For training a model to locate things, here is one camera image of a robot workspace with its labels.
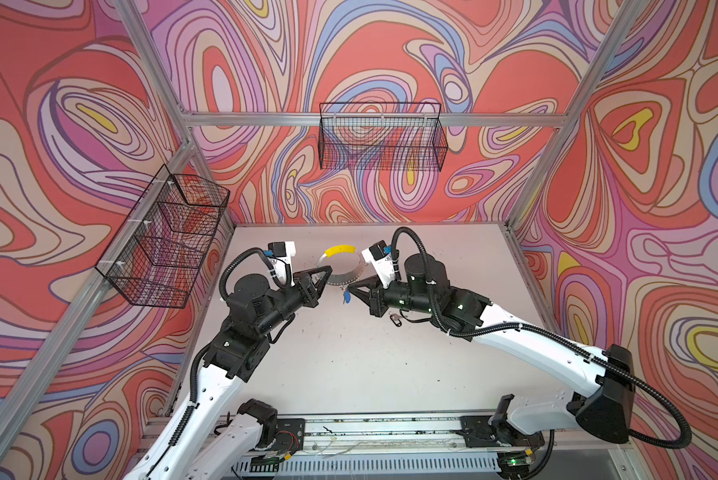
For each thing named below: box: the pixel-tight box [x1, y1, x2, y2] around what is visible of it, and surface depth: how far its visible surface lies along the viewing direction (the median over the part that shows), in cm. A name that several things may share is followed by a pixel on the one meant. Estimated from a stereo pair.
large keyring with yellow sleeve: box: [316, 245, 367, 285], surface depth 67 cm
